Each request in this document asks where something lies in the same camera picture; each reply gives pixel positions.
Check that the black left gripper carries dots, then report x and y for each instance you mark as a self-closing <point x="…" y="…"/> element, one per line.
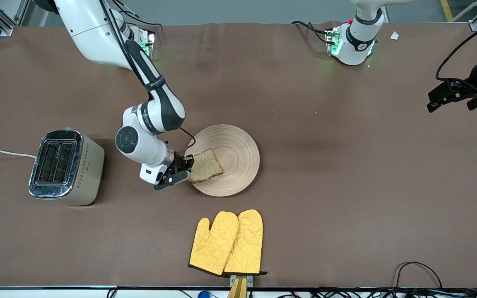
<point x="471" y="81"/>

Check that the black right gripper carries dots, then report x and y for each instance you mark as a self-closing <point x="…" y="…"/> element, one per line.
<point x="179" y="162"/>

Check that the brown bread slice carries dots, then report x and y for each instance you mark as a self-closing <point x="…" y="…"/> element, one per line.
<point x="207" y="165"/>

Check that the round wooden plate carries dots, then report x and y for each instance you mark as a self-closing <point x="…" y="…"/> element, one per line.
<point x="234" y="153"/>

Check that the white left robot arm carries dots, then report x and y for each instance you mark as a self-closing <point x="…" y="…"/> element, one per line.
<point x="356" y="49"/>

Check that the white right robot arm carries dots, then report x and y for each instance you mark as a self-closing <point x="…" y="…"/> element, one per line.
<point x="93" y="33"/>

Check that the beige chrome two-slot toaster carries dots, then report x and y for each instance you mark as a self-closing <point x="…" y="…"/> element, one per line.
<point x="89" y="174"/>

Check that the yellow quilted oven mitt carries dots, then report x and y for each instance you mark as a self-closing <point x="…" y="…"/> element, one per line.
<point x="213" y="244"/>
<point x="246" y="244"/>

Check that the white paper scrap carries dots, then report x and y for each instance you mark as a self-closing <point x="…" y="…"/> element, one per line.
<point x="394" y="36"/>

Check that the blue round object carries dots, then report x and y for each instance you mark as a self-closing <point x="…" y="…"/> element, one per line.
<point x="203" y="294"/>

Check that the small metal bracket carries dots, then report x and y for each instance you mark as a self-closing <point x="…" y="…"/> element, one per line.
<point x="250" y="280"/>

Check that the wooden stick mount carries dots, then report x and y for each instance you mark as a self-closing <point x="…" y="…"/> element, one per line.
<point x="238" y="289"/>

